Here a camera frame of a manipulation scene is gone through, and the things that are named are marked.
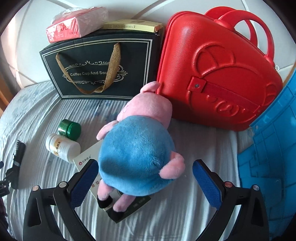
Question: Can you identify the white and dark green box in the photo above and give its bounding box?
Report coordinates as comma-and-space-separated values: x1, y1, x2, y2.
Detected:
73, 141, 152, 224

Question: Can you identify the red hard-shell suitcase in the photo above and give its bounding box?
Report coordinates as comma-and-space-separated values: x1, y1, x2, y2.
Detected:
156, 8, 284, 132

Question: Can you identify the pig plush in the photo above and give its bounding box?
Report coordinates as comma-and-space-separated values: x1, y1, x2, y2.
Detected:
96, 81, 185, 219

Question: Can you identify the wooden headboard frame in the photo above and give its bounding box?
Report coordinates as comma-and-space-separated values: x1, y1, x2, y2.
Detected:
0, 76, 14, 112

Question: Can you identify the black strap item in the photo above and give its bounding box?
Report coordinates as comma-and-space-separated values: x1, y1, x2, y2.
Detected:
5, 140, 26, 190

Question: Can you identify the blue plastic crate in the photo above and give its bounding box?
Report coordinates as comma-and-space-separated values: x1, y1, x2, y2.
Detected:
238, 70, 296, 232

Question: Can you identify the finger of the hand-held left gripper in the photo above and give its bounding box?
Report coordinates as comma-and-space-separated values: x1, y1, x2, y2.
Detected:
0, 178, 10, 197

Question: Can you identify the pink tissue pack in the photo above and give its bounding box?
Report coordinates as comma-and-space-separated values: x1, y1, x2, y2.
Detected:
46, 6, 110, 44

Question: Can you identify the white pill bottle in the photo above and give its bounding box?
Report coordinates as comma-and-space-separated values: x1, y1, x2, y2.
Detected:
45, 133, 81, 163

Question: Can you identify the black gift box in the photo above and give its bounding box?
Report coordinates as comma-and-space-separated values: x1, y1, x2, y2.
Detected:
39, 29, 163, 100

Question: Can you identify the green jar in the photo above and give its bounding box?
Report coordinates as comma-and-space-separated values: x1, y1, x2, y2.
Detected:
58, 119, 82, 141

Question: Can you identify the flat yellow box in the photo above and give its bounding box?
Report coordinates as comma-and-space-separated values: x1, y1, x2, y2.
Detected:
103, 20, 163, 33

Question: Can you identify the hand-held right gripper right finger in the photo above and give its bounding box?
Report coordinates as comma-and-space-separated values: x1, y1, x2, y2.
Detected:
192, 159, 270, 241

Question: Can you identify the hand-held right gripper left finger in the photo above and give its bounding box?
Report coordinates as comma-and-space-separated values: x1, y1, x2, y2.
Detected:
23, 159, 99, 241

